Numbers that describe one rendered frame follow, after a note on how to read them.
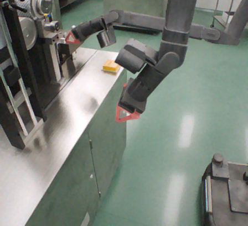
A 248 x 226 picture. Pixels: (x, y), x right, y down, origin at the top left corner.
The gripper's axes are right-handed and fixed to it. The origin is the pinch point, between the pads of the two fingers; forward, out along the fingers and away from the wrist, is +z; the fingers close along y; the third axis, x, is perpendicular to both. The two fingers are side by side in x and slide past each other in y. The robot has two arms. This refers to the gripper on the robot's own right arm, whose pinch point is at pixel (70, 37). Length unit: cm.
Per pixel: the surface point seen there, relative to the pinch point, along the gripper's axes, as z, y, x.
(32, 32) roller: 2.9, -14.8, 10.6
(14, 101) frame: -4.0, -43.9, -4.0
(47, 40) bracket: 0.3, -12.4, 4.8
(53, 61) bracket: 5.8, -11.1, -4.5
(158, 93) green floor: 30, 115, -105
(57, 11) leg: 57, 72, 16
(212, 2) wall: -24, 446, -105
